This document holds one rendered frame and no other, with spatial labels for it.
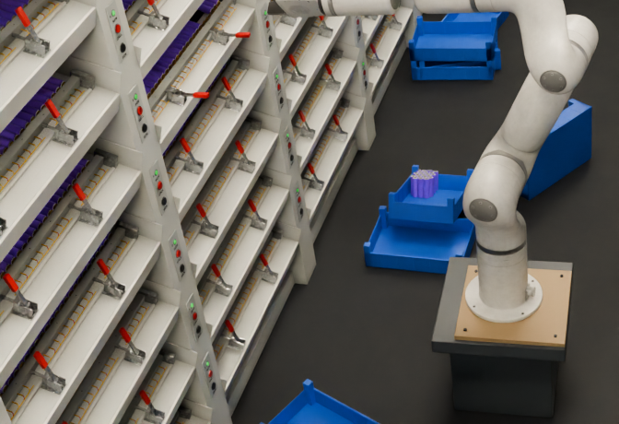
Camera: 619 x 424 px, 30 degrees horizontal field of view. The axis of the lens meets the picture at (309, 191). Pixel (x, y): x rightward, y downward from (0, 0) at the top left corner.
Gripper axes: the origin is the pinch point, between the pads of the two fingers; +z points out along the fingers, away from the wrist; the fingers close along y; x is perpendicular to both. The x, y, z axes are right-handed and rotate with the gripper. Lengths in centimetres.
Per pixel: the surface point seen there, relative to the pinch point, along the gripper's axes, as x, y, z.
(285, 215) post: -31, 78, 25
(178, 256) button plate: -59, 7, 14
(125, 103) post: -35.7, -29.1, 10.8
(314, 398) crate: -82, 72, 4
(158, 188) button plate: -47.4, -8.6, 12.6
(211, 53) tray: -8.9, 9.7, 16.9
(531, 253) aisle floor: -28, 120, -37
